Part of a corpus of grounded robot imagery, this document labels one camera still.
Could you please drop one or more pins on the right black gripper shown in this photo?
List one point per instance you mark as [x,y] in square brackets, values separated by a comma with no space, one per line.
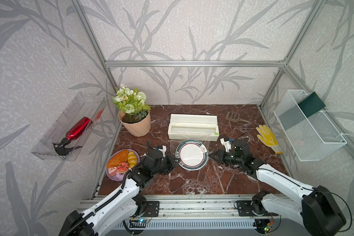
[220,158]

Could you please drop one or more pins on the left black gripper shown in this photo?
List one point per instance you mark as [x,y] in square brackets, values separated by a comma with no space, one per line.
[170,160]

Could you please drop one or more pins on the white plate green rim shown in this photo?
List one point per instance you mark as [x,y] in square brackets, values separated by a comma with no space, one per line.
[192,155]

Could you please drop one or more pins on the cream plastic wrap dispenser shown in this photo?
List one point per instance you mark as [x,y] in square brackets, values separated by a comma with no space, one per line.
[193,127]

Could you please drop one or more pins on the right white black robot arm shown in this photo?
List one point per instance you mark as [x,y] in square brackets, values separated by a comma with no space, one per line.
[313,207]

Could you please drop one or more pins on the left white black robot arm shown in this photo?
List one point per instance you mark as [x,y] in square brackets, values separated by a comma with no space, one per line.
[124,202]

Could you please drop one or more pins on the purple plate of toy food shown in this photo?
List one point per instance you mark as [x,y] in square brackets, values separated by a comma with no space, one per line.
[121,162]

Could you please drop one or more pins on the brown slotted spatula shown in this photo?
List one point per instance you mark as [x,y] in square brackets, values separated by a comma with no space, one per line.
[235,117]

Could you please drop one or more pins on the yellow rubber glove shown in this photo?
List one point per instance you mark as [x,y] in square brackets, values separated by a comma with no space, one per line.
[268,138]

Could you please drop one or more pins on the artificial flowers in beige pot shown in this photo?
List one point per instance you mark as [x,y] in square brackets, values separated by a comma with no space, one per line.
[134,113]

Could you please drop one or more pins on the dark green card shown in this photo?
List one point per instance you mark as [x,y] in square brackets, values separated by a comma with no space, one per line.
[311,105]

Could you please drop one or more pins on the red spray bottle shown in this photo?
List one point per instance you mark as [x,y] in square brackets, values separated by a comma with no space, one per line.
[74,133]

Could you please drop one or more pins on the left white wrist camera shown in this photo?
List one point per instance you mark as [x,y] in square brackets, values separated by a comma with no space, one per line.
[162,149]

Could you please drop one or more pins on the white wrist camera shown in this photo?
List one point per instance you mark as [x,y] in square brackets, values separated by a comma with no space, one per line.
[162,149]
[226,143]

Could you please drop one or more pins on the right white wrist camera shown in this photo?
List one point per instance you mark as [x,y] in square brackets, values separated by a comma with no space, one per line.
[226,143]

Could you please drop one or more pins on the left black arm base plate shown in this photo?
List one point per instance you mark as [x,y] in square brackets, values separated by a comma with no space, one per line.
[148,209]

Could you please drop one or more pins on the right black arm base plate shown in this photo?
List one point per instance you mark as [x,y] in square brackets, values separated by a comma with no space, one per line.
[244,208]

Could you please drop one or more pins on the white wire mesh basket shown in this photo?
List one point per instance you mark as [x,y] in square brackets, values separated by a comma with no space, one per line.
[312,138]

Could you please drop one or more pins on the clear plastic wall bin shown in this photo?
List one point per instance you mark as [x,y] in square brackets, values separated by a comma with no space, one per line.
[82,105]

